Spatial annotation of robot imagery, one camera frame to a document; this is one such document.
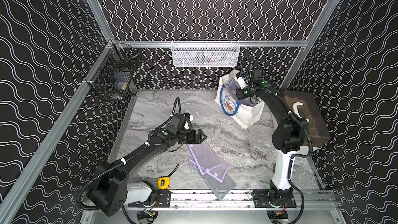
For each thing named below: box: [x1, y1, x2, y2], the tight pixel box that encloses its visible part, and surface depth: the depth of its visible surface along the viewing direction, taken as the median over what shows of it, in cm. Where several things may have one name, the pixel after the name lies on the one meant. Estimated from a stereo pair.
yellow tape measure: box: [157, 163, 180, 190], surface depth 80 cm
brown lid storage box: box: [278, 90, 332, 148], surface depth 87 cm
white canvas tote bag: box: [215, 73, 266, 130], surface depth 98 cm
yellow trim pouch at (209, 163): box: [187, 141, 233, 184], surface depth 85 cm
